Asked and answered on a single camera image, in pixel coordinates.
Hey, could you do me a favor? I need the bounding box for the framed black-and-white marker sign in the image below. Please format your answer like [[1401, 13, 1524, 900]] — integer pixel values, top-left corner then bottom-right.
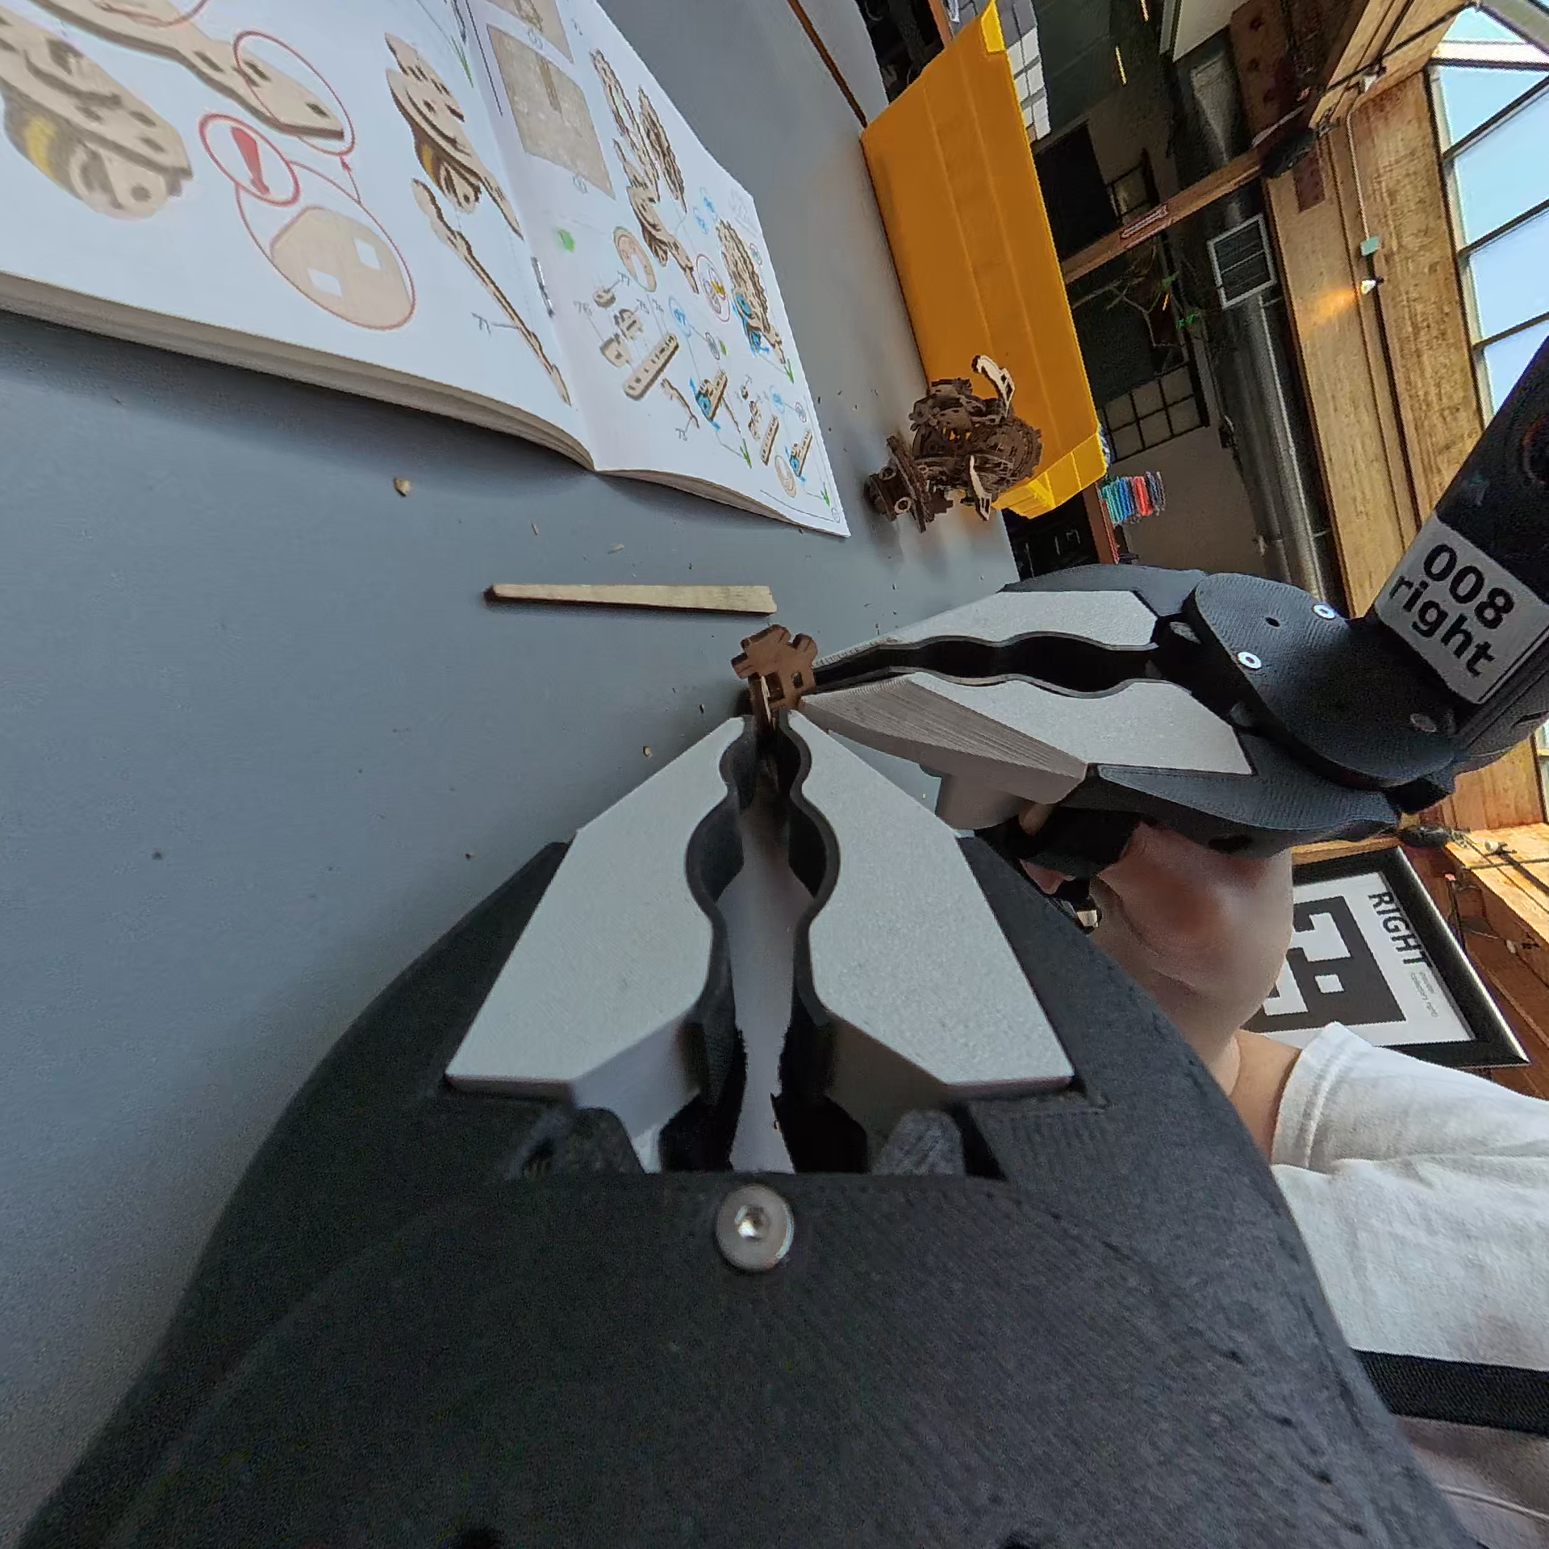
[[1246, 846, 1532, 1070]]

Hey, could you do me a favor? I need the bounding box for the small wooden gear subassembly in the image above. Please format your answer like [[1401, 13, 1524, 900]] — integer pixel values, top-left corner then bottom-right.
[[864, 435, 942, 535]]

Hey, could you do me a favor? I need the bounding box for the tapered wooden stick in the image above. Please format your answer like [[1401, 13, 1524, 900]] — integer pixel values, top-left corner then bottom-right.
[[486, 583, 778, 616]]

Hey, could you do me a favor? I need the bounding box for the long notched wooden part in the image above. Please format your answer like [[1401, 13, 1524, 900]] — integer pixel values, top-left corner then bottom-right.
[[730, 625, 820, 728]]

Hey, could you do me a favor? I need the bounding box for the white vent grille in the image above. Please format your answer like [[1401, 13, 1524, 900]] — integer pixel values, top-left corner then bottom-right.
[[1209, 216, 1279, 306]]

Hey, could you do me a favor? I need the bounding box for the open assembly instruction booklet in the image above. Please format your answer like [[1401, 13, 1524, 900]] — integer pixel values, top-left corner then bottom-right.
[[0, 0, 851, 540]]

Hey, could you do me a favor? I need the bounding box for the assembled brown wooden model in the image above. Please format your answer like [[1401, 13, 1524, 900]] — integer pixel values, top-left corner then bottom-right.
[[901, 354, 1045, 524]]

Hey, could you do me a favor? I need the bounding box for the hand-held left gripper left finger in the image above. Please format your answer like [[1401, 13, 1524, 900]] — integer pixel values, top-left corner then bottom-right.
[[444, 714, 761, 1173]]

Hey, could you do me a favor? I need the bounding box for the person's white shirt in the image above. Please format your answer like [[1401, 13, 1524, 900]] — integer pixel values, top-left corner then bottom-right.
[[1264, 1022, 1549, 1549]]

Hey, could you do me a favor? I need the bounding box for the large window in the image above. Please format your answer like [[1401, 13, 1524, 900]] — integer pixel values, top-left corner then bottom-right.
[[1432, 13, 1549, 413]]

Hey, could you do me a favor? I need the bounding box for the yellow plastic bin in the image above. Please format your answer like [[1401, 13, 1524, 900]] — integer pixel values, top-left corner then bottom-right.
[[859, 0, 1108, 522]]

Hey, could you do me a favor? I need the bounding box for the silver air duct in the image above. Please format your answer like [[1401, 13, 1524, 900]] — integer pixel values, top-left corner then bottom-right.
[[1239, 290, 1347, 607]]

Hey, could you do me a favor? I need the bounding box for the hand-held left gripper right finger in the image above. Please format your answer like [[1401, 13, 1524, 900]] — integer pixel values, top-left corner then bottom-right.
[[779, 712, 1078, 1173]]

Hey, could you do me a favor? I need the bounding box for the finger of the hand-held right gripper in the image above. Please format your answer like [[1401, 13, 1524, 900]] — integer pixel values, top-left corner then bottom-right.
[[816, 588, 1172, 693], [802, 671, 1255, 802]]

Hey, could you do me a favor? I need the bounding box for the wooden part with wheel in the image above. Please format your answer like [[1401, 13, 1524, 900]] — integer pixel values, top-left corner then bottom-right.
[[750, 703, 794, 848]]

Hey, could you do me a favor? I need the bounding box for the person's right hand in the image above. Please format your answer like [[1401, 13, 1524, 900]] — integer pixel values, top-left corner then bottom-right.
[[1019, 804, 1298, 1055]]

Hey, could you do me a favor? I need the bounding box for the black webbing strap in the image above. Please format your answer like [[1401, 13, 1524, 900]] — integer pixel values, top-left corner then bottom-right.
[[1355, 1348, 1549, 1435]]

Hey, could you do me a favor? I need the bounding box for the wooden workbench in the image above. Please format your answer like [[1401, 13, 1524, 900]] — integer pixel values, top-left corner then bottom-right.
[[1440, 823, 1549, 1092]]

